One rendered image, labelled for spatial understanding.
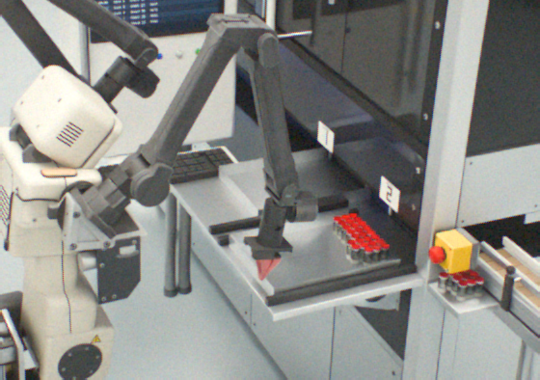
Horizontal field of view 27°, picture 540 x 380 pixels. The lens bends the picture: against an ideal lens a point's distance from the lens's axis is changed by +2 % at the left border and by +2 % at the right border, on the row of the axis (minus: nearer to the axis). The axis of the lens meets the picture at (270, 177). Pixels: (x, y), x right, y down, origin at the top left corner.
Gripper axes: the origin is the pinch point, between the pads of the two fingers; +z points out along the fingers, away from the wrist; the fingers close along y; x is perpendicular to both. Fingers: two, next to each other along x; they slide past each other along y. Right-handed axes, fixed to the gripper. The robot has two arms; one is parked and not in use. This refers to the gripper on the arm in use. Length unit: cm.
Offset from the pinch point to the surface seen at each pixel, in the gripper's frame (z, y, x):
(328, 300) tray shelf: 1.3, 13.0, -10.3
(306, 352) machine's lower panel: 56, 49, 45
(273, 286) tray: -0.2, 0.6, -5.2
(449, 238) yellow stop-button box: -18.1, 36.6, -17.7
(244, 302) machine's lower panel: 67, 51, 90
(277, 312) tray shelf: 3.5, 0.1, -10.0
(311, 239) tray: -0.6, 21.4, 14.7
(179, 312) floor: 85, 40, 115
